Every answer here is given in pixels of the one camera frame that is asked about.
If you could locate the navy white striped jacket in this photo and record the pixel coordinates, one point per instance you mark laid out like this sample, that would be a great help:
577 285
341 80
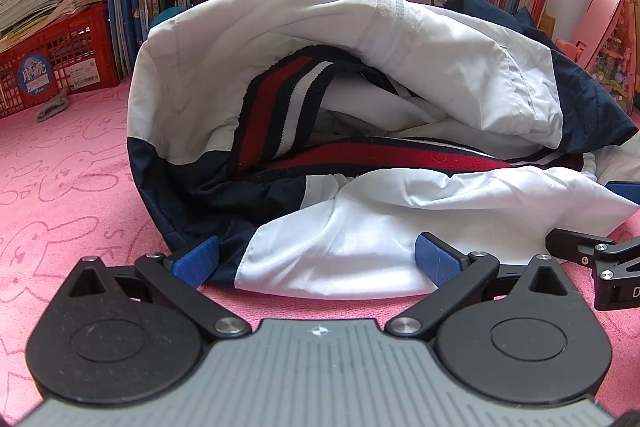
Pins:
350 237

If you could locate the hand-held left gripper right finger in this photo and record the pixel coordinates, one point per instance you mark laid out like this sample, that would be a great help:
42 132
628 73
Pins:
437 262

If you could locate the pink toy house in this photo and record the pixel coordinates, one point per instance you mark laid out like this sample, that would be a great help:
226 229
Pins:
612 12

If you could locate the blue plush ball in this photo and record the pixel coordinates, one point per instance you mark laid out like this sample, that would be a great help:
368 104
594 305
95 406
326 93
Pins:
162 16

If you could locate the small grey cloth item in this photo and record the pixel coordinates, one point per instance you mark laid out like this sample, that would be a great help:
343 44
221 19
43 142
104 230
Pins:
52 107

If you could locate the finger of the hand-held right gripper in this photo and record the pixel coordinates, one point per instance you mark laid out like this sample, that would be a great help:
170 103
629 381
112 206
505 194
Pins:
627 188
575 243

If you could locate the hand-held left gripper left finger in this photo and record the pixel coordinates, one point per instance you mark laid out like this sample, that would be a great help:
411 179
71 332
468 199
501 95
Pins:
197 259

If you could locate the red plastic crate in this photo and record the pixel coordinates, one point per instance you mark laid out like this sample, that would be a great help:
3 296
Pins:
75 52

